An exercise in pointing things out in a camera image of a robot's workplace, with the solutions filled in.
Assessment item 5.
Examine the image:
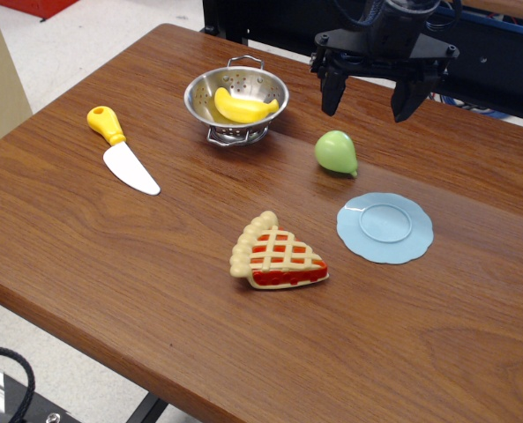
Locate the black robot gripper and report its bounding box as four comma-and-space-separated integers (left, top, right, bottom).
310, 1, 459, 122

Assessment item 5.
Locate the yellow toy banana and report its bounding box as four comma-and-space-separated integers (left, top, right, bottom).
213, 87, 280, 123

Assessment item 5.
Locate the small metal colander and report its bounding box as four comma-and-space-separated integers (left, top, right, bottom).
183, 56, 289, 147

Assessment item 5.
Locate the green toy pear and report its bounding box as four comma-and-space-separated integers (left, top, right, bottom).
314, 130, 358, 178

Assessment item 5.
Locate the light blue toy plate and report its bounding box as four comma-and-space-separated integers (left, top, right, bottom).
336, 192, 434, 264

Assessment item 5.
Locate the toy cherry pie slice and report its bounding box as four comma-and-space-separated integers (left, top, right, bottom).
229, 211, 329, 290

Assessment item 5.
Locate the red toolbox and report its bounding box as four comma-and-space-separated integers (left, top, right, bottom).
0, 0, 77, 19

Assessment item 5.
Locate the yellow handled toy knife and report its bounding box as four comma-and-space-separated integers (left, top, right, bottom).
86, 106, 161, 196

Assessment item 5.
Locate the black table leg bracket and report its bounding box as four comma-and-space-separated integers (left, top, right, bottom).
0, 359, 169, 423

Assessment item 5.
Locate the black braided cable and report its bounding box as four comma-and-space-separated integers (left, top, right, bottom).
0, 345, 36, 423

